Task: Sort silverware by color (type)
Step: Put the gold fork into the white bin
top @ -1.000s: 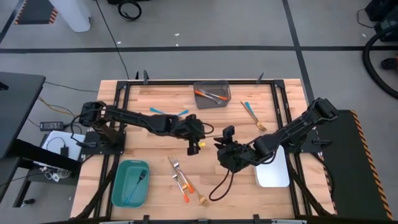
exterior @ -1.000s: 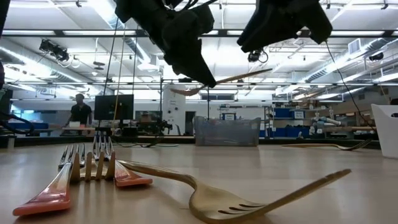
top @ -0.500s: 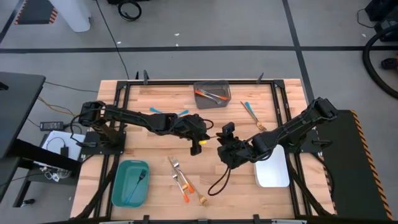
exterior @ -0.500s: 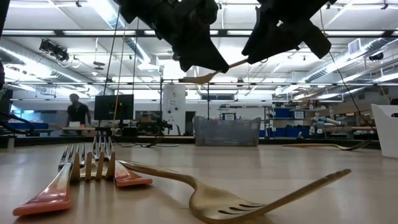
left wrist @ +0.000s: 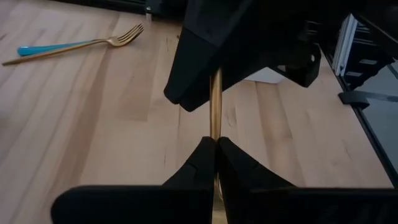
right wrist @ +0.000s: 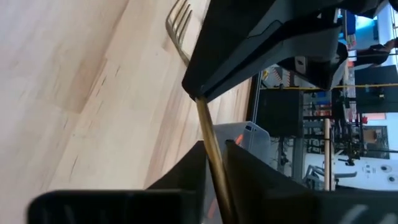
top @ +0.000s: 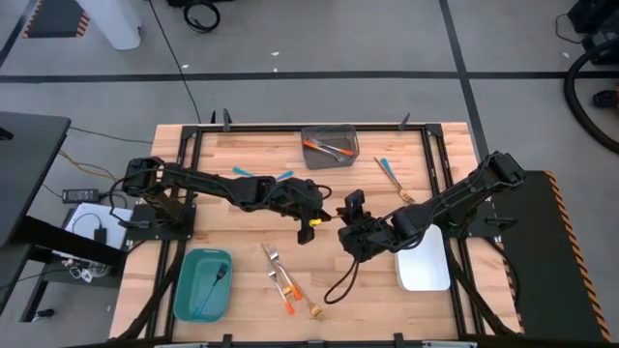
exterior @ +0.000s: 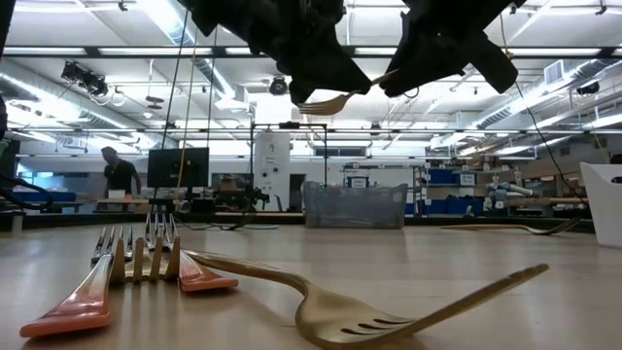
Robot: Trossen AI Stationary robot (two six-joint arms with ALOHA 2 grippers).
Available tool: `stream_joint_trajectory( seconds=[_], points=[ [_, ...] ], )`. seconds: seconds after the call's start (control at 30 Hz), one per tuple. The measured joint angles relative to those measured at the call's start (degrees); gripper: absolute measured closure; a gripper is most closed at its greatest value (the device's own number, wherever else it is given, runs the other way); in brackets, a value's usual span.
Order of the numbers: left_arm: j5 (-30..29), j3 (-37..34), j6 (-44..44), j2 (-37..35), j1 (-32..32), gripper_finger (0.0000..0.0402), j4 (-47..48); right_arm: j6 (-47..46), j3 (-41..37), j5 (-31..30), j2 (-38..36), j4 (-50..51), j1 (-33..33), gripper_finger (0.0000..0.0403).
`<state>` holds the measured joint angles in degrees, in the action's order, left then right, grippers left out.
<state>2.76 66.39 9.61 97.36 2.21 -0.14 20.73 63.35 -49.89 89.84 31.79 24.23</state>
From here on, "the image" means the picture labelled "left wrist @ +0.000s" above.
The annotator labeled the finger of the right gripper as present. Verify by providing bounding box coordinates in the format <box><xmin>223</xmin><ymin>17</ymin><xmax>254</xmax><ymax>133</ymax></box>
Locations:
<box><xmin>164</xmin><ymin>0</ymin><xmax>237</xmax><ymax>105</ymax></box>
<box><xmin>179</xmin><ymin>0</ymin><xmax>280</xmax><ymax>112</ymax></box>

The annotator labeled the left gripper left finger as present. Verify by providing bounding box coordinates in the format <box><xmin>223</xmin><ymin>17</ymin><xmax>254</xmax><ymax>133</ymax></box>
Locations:
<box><xmin>51</xmin><ymin>136</ymin><xmax>216</xmax><ymax>224</ymax></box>

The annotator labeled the gold metal fork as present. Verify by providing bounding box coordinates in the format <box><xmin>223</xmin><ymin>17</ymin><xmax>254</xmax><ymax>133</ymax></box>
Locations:
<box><xmin>1</xmin><ymin>23</ymin><xmax>146</xmax><ymax>67</ymax></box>
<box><xmin>208</xmin><ymin>67</ymin><xmax>229</xmax><ymax>224</ymax></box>

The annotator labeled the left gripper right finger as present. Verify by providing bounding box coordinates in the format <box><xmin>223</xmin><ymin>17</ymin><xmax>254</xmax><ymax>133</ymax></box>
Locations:
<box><xmin>217</xmin><ymin>136</ymin><xmax>398</xmax><ymax>224</ymax></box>

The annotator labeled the blue-handled fork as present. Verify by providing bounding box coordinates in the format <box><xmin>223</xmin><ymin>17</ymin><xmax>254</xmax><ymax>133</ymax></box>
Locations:
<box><xmin>17</xmin><ymin>39</ymin><xmax>103</xmax><ymax>58</ymax></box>

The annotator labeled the white plastic bin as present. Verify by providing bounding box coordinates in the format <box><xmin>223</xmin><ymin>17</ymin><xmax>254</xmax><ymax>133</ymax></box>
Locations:
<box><xmin>244</xmin><ymin>67</ymin><xmax>285</xmax><ymax>84</ymax></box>

